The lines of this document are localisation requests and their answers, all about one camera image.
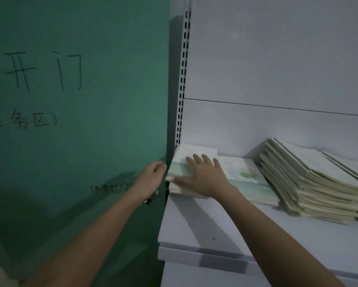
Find person's right hand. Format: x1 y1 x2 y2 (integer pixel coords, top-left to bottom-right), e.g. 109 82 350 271
174 152 237 198

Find person's left hand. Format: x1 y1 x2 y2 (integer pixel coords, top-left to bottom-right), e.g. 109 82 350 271
133 161 168 197

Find small pile of pale notebooks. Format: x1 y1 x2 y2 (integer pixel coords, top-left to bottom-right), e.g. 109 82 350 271
165 143 218 200

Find person's left forearm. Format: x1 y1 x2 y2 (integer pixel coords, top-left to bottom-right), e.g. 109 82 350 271
20 183 151 287

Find person's right forearm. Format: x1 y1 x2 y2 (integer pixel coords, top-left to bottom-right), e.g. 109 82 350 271
209 184 347 287

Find notebook with green plant print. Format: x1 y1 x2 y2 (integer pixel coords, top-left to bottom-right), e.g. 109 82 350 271
217 155 280 207

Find narrow white shelf back panel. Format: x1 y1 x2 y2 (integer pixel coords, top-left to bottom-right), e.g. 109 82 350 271
181 98 358 165

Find white shelf board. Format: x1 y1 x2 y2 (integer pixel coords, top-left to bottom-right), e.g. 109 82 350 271
157 188 358 282

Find white perforated shelf upright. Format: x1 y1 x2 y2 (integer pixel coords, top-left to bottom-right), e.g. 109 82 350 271
174 10 192 150

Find white shelf base panel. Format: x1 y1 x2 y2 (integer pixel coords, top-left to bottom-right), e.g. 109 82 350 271
160 259 350 287

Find tall slanted stack of notebooks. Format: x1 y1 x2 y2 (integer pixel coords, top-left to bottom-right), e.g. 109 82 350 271
257 138 358 225

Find green door with handwriting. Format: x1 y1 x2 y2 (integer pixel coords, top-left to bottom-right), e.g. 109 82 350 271
0 0 171 287

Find stack of cream notebooks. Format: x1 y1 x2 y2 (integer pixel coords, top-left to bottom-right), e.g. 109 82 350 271
322 150 358 222

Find metal door handle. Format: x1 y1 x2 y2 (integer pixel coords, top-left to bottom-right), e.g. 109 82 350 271
143 189 160 206

